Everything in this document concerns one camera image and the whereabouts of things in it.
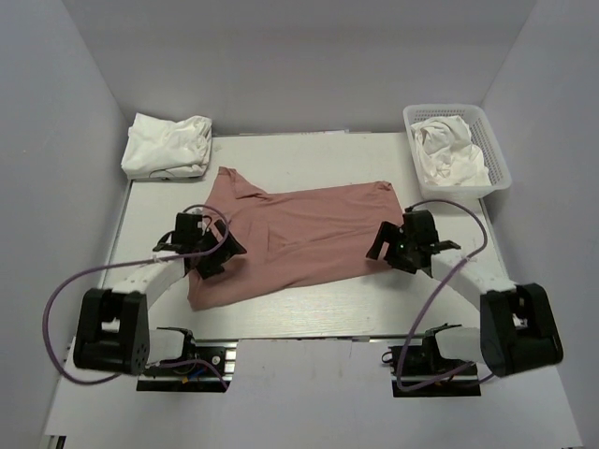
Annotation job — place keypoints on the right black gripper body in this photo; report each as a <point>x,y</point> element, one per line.
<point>401,255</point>

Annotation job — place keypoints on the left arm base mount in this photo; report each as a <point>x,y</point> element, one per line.
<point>208,367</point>

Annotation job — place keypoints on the pink t-shirt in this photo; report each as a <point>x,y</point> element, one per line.
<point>293,239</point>

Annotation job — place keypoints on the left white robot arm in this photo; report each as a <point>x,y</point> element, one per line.
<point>114,334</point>

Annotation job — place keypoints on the crumpled white t-shirts in basket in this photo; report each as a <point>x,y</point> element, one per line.
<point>447,154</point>

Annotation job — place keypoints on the white plastic basket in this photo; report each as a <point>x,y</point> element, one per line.
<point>482,136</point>

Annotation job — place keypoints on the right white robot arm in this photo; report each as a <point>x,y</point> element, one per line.
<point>516,332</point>

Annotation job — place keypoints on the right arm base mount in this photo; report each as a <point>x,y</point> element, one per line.
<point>421,367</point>

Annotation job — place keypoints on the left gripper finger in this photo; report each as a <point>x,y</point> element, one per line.
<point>211,265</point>
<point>230,246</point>

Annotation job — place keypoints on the folded white t-shirt stack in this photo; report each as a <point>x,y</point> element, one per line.
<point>165,150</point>

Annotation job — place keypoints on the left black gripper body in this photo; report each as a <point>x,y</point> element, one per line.
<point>206,242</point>

